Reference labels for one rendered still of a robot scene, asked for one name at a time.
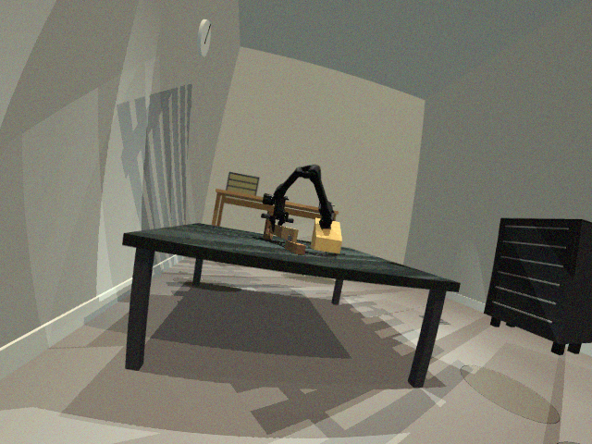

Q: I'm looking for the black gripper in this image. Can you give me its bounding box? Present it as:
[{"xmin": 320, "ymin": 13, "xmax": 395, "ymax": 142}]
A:
[{"xmin": 261, "ymin": 206, "xmax": 294, "ymax": 232}]

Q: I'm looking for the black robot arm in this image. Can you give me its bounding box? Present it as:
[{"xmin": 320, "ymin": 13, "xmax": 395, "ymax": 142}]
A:
[{"xmin": 263, "ymin": 165, "xmax": 335, "ymax": 228}]

